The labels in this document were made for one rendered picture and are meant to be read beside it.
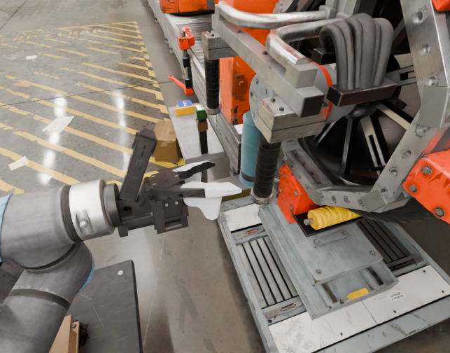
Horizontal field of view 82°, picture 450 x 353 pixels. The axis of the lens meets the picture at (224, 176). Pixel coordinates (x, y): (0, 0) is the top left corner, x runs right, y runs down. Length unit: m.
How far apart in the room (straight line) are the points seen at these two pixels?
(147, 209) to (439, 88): 0.45
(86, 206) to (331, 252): 0.91
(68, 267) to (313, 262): 0.82
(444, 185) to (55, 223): 0.55
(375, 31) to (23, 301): 0.61
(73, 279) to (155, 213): 0.19
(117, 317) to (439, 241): 1.49
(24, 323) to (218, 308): 0.82
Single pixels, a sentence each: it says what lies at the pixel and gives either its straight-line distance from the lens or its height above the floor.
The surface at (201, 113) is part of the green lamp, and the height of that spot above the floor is 0.65.
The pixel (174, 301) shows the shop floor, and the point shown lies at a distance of 1.22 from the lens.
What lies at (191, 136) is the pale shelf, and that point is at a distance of 1.18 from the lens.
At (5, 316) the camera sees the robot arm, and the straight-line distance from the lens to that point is 0.50.
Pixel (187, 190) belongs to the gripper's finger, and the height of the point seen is 0.85.
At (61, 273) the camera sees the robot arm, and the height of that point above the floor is 0.73.
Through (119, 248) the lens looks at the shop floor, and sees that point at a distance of 1.40.
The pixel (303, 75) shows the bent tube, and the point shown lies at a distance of 0.37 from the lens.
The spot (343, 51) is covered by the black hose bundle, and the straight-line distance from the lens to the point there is 0.39.
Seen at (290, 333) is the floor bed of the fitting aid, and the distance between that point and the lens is 1.12.
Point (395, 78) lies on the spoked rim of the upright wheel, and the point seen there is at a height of 0.91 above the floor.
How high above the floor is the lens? 1.14
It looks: 45 degrees down
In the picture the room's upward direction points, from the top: straight up
